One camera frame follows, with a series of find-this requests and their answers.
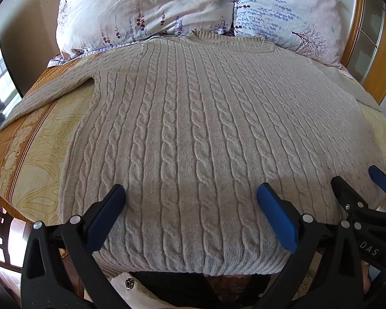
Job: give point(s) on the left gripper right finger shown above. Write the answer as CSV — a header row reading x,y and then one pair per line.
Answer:
x,y
324,268

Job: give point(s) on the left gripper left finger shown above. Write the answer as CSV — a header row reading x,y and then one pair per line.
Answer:
x,y
45,282

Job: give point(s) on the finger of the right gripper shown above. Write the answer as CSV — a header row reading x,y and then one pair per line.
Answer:
x,y
378,176
346,196

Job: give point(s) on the beige cable knit sweater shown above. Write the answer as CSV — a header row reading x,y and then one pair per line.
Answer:
x,y
191,127

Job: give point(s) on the white garment with snap button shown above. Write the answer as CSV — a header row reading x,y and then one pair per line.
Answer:
x,y
135,294

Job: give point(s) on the yellow orange patterned bedspread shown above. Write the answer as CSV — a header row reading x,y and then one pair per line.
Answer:
x,y
32,154

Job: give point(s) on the blue floral right pillow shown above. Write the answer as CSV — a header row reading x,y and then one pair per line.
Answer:
x,y
312,28

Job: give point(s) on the pink floral left pillow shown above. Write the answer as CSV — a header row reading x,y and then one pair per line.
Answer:
x,y
88,26

